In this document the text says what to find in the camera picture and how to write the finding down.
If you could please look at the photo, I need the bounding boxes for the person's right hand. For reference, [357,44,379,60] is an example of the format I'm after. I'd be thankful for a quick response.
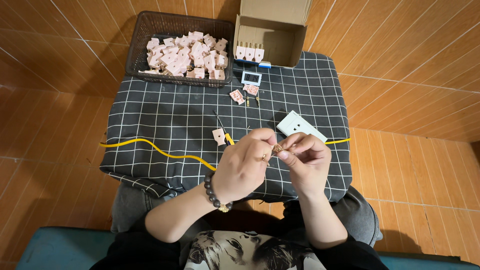
[276,132,333,196]

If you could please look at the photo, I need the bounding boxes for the person's left hand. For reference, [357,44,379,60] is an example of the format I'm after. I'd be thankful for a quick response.
[212,128,279,205]

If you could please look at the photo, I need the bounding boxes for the flat pink plug cover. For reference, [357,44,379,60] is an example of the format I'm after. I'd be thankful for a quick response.
[212,128,227,147]

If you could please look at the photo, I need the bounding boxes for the small white digital display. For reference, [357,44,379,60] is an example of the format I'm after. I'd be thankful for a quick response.
[241,71,263,87]

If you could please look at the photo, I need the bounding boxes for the dark checked cloth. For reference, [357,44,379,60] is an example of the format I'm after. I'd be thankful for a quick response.
[99,50,353,203]

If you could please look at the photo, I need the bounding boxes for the open cardboard box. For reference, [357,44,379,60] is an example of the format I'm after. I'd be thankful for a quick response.
[233,0,313,69]

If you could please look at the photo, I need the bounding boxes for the pile of pink plug shells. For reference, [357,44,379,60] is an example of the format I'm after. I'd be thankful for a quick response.
[138,31,229,80]

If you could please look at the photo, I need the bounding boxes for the black printed shirt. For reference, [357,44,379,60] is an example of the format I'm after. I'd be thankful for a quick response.
[89,217,391,270]

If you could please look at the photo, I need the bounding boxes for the grey jeans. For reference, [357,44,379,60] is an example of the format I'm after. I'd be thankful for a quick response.
[110,182,383,249]

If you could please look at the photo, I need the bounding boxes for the black plastic basket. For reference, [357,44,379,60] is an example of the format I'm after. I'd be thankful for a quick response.
[125,10,236,89]

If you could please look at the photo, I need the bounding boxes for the teal seat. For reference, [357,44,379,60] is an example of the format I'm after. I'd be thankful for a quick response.
[15,226,480,270]

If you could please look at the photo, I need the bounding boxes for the yellow handled screwdriver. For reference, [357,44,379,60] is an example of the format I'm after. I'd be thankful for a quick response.
[213,110,236,146]

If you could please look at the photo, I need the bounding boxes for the white wall socket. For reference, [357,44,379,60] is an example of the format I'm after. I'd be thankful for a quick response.
[276,110,328,143]

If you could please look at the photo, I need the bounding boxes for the dark bead bracelet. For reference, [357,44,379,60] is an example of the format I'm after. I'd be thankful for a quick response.
[203,170,234,213]

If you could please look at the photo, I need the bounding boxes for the yellow electric cable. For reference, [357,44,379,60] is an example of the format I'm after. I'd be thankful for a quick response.
[99,137,352,172]

